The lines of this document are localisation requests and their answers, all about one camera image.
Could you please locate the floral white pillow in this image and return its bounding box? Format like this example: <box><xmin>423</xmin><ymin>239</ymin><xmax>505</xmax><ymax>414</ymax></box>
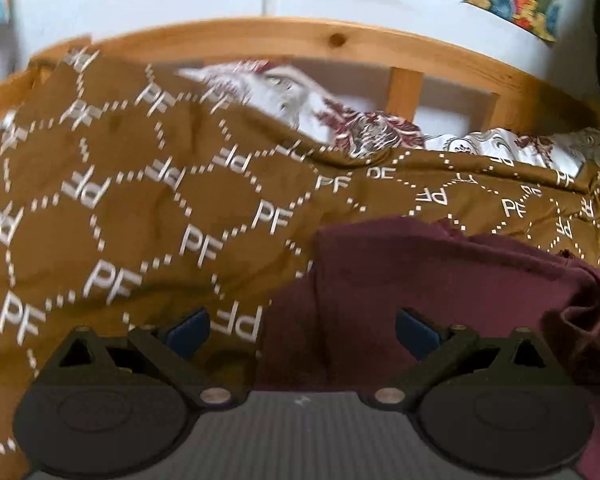
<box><xmin>177</xmin><ymin>59</ymin><xmax>600</xmax><ymax>173</ymax></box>

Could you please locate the maroon long-sleeve sweater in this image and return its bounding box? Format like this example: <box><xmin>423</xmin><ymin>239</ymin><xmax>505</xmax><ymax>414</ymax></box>
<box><xmin>255</xmin><ymin>215</ymin><xmax>600</xmax><ymax>480</ymax></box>

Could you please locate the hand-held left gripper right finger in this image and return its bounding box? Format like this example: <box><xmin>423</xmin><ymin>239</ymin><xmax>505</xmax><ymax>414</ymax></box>
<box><xmin>370</xmin><ymin>308</ymin><xmax>564</xmax><ymax>406</ymax></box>

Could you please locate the brown patterned blanket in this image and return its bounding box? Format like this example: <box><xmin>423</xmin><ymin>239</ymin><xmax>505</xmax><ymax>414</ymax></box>
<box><xmin>0</xmin><ymin>47</ymin><xmax>600</xmax><ymax>480</ymax></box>

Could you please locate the wooden bed headboard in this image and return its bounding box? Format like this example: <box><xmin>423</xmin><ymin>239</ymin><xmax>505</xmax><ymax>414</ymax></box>
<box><xmin>0</xmin><ymin>15</ymin><xmax>600</xmax><ymax>136</ymax></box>

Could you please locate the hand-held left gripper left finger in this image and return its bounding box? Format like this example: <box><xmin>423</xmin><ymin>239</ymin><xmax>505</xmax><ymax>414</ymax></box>
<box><xmin>42</xmin><ymin>308</ymin><xmax>244</xmax><ymax>408</ymax></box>

